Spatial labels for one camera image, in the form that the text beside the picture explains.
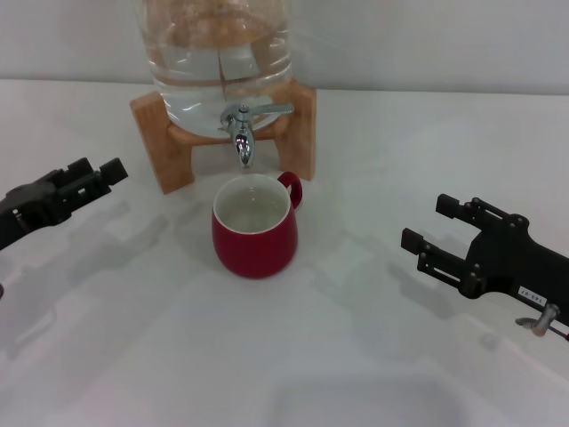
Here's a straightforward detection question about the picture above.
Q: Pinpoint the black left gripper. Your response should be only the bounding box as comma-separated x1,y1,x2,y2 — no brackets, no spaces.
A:
0,157,130,253

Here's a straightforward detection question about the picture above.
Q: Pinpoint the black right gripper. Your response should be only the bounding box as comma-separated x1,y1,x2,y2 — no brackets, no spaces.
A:
400,193,569,333

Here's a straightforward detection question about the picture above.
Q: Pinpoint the chrome faucet with lever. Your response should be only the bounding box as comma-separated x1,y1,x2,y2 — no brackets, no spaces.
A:
217,103,295,170

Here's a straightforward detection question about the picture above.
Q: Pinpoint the red cup white inside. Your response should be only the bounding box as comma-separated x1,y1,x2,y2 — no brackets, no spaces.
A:
211,171,305,280

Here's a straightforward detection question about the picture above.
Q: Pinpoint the wooden dispenser stand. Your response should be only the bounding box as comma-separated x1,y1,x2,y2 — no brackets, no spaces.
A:
129,78,318,196

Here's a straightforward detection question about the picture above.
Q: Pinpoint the glass water dispenser jar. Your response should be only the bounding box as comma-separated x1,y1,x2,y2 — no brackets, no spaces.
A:
135,0,295,140

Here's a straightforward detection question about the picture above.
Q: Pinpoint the right gripper cable with plug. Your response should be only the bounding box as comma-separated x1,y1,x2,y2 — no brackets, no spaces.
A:
514,302,569,342

